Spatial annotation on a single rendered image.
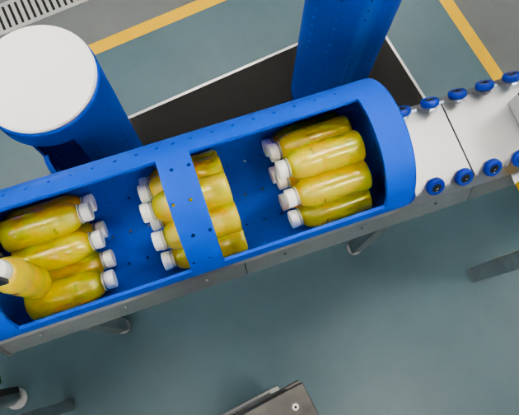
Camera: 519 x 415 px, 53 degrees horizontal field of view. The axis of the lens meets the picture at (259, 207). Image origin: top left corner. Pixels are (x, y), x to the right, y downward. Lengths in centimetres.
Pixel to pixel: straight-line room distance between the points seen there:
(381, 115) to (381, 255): 127
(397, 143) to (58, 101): 76
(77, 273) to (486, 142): 101
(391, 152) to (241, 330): 129
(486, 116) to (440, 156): 17
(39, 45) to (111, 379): 131
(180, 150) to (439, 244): 152
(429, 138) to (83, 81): 84
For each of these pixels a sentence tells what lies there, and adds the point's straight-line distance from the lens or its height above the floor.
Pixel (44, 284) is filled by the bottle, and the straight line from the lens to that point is 109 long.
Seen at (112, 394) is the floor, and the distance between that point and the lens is 221.
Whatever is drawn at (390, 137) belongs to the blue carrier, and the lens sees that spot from 102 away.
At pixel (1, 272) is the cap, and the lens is 97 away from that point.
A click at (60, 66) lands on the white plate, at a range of 135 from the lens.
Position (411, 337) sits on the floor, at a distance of 223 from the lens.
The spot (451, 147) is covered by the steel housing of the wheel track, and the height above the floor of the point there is 93.
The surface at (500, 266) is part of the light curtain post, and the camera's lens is 210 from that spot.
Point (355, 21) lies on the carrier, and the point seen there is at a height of 84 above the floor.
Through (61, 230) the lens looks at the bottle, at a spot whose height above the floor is 111.
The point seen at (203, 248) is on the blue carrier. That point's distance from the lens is 98.
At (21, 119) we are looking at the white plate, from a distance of 132.
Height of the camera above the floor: 214
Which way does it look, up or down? 75 degrees down
